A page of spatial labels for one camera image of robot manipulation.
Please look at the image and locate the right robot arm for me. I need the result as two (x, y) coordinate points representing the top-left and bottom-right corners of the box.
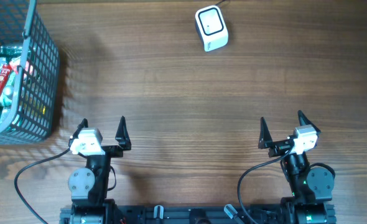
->
(258, 110), (337, 224)

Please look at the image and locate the green 3M package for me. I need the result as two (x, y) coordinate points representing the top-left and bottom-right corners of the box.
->
(0, 45), (24, 60)

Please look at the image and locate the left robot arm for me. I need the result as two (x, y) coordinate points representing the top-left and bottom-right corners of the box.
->
(59, 116), (131, 224)

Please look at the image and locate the white barcode scanner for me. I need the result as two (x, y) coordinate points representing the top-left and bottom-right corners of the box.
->
(195, 5), (229, 52)

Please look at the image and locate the grey plastic mesh basket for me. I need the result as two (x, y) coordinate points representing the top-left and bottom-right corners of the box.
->
(0, 0), (60, 145)

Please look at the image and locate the right black camera cable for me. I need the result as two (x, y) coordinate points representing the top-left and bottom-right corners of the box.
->
(236, 146), (295, 224)

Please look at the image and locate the left black camera cable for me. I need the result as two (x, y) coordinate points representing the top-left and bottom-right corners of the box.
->
(14, 148), (72, 224)

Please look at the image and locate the teal pack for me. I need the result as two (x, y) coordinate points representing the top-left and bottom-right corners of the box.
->
(0, 72), (16, 107)

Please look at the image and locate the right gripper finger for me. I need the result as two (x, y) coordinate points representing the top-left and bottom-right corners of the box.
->
(258, 117), (273, 149)
(297, 110), (321, 134)

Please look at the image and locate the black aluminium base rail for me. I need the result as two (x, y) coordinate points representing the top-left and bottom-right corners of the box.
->
(58, 203), (337, 224)

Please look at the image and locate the black camera cable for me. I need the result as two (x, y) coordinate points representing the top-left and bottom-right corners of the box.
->
(236, 146), (295, 224)
(14, 148), (72, 224)

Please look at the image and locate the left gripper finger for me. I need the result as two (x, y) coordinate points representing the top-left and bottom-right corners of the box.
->
(71, 118), (88, 139)
(115, 116), (132, 151)

